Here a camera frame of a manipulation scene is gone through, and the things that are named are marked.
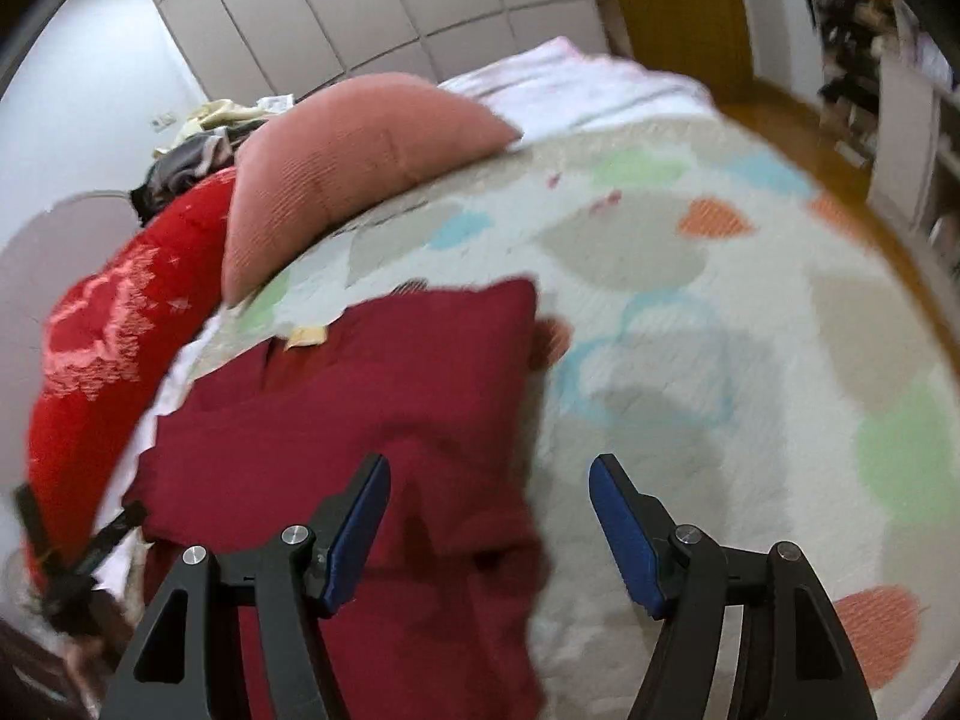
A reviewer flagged dark red garment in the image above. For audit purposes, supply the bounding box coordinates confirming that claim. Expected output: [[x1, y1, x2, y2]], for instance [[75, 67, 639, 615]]
[[128, 278, 544, 718]]

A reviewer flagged pile of clothes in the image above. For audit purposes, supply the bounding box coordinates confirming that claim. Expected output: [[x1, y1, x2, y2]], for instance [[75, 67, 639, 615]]
[[128, 94, 295, 227]]

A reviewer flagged white bed sheet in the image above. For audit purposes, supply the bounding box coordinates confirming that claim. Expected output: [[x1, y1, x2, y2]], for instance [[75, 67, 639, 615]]
[[94, 309, 223, 616]]

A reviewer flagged red embroidered pillow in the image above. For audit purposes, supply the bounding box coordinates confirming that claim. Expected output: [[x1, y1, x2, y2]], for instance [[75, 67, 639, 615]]
[[26, 167, 236, 589]]

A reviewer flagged white standing fan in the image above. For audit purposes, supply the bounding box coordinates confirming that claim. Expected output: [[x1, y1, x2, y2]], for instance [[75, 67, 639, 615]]
[[0, 192, 140, 571]]

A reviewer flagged heart patterned bed cover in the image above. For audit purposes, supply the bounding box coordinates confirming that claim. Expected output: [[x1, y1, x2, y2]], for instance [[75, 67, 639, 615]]
[[194, 119, 958, 718]]

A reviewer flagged pink ribbed pillow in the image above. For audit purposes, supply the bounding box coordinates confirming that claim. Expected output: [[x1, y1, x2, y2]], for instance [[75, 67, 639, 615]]
[[221, 73, 523, 305]]

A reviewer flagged cluttered shelf unit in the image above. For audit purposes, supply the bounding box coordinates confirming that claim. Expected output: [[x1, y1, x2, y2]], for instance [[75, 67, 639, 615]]
[[805, 0, 958, 270]]

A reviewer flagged white wardrobe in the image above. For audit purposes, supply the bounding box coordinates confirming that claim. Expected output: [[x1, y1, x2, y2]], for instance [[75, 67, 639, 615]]
[[153, 0, 607, 103]]

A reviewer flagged pink white folded blanket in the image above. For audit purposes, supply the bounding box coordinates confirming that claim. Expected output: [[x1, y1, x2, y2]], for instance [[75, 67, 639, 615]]
[[441, 37, 719, 143]]

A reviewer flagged brown wooden door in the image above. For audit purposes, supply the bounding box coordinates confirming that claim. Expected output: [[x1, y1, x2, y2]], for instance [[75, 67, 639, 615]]
[[617, 0, 754, 104]]

